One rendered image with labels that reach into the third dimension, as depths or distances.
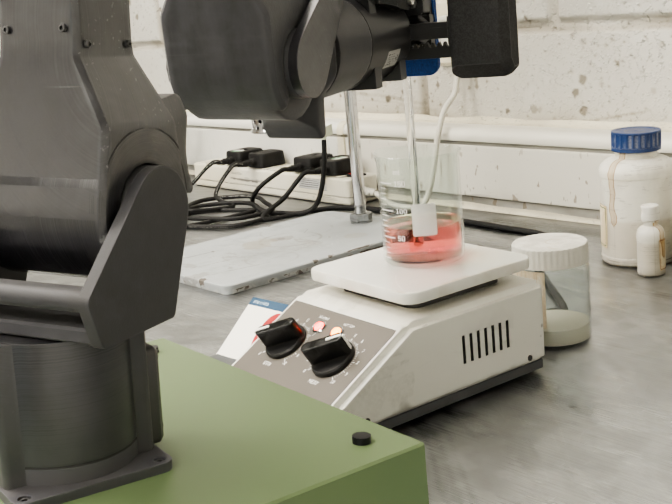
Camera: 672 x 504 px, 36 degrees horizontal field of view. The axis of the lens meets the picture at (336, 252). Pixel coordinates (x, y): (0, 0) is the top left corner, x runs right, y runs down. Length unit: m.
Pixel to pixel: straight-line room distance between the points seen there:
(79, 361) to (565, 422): 0.38
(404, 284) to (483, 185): 0.63
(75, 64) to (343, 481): 0.19
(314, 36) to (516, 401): 0.32
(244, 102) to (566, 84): 0.80
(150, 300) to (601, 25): 0.92
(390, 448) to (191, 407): 0.10
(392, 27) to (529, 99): 0.69
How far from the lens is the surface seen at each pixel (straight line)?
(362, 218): 1.28
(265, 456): 0.44
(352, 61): 0.59
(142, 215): 0.40
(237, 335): 0.87
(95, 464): 0.42
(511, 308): 0.75
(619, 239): 1.05
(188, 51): 0.53
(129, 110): 0.41
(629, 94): 1.24
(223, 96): 0.53
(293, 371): 0.71
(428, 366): 0.70
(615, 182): 1.04
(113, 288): 0.39
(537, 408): 0.73
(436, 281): 0.71
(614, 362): 0.81
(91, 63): 0.41
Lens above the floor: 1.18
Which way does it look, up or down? 14 degrees down
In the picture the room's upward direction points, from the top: 6 degrees counter-clockwise
